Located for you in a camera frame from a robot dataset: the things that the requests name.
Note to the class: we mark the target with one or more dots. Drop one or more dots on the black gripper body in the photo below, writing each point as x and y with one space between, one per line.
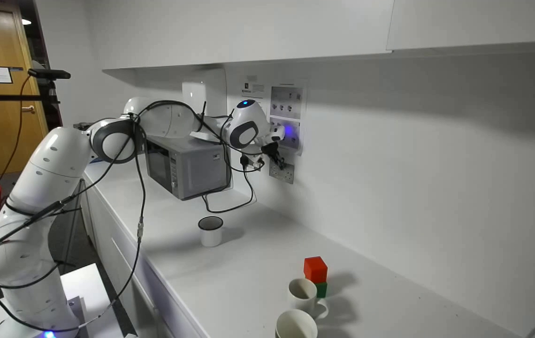
269 150

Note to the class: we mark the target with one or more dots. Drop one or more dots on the steel double socket labelled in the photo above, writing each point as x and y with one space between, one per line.
286 176

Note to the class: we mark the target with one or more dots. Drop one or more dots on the white robot base table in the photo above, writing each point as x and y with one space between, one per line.
94 300

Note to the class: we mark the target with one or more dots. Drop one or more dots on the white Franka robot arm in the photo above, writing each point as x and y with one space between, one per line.
48 180

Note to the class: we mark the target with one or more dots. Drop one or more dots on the steel double socket with plug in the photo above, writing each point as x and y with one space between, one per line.
256 163

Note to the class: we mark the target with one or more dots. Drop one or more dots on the silver microwave oven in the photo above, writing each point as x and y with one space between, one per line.
192 169

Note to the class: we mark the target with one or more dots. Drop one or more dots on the white mug dark inside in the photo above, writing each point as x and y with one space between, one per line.
211 233

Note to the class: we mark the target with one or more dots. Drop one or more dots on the red cube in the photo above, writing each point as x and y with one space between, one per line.
316 270

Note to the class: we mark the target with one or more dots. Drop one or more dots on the small white mug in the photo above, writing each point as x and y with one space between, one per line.
305 293

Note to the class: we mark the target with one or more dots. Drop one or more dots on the green cube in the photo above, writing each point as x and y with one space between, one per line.
322 289

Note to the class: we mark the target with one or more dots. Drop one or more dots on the mug with dark print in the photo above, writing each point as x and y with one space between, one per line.
295 325

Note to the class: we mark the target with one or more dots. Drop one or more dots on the wall power outlet panel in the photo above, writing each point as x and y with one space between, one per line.
288 103

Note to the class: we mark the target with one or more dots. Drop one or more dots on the white wall cabinet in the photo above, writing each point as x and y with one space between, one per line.
278 28

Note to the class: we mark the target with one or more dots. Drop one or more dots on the black camera stand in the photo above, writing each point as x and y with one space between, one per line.
49 73

